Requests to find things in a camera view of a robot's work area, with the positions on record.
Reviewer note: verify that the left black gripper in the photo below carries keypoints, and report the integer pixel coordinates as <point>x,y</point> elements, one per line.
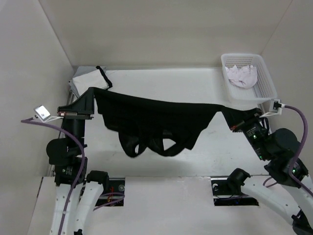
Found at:
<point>85,105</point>

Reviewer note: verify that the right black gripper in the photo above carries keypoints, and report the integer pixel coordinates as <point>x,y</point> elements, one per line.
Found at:
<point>256,116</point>

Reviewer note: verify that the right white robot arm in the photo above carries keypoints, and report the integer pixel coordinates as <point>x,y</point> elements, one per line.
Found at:
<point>291,195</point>

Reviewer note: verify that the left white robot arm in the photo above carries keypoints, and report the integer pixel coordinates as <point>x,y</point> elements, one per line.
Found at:
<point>77,191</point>

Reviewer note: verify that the folded black trimmed tank top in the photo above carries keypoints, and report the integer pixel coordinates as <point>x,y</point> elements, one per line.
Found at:
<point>109,83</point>

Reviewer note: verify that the crumpled white tank top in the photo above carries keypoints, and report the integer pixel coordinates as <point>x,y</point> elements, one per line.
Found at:
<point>244,77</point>

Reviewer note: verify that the white plastic mesh basket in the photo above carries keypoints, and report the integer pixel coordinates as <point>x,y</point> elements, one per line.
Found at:
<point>264,88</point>

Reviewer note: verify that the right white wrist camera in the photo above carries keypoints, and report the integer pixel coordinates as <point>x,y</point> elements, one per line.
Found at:
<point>275,108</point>

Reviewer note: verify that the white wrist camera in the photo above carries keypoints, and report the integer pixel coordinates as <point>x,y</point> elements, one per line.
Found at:
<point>44,115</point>
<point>275,108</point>

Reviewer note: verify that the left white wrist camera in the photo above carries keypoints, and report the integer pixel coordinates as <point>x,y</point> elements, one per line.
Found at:
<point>44,115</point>

